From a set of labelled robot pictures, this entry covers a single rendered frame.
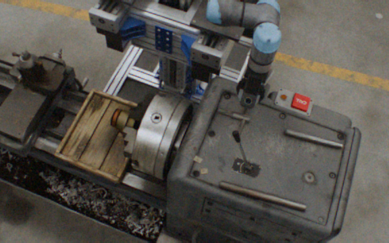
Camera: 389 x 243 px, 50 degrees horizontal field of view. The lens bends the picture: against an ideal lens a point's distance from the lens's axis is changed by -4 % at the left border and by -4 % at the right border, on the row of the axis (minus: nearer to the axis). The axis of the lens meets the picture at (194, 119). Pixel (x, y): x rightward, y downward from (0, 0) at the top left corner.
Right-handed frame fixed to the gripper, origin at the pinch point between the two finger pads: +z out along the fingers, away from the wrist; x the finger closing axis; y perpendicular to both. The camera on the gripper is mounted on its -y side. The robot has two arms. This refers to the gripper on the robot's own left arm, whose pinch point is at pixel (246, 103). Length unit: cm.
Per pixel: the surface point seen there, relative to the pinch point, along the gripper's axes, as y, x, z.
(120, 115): -12.3, 43.2, 17.4
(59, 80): -2, 78, 28
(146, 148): -23.8, 26.9, 11.2
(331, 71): 135, -49, 130
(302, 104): 9.2, -18.7, 2.9
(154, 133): -18.9, 25.9, 7.5
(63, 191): -35, 69, 74
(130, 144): -21.8, 34.9, 18.3
